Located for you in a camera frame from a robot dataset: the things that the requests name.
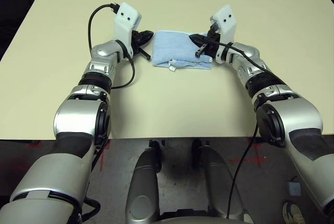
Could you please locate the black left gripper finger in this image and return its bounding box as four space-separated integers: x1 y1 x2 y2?
137 30 154 46
138 47 152 62

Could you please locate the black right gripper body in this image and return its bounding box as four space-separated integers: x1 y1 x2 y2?
205 29 224 59

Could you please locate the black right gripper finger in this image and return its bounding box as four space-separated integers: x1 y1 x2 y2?
194 45 210 58
189 33 211 48

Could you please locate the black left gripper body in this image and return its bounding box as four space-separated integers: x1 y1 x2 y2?
130 30 143 55

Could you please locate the light blue towel white trim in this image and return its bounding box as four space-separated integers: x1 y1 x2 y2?
151 29 213 73

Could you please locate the blue-grey box on floor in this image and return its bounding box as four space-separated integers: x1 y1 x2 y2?
285 181 302 196

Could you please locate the beige robot waist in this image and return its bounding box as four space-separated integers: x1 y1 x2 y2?
148 215 251 224

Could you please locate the yellowish sneaker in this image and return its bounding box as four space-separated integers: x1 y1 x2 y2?
281 200 305 224

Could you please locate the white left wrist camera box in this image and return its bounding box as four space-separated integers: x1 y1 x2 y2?
114 3 144 59

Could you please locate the black left camera cable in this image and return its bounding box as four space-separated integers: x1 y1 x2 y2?
88 3 136 89

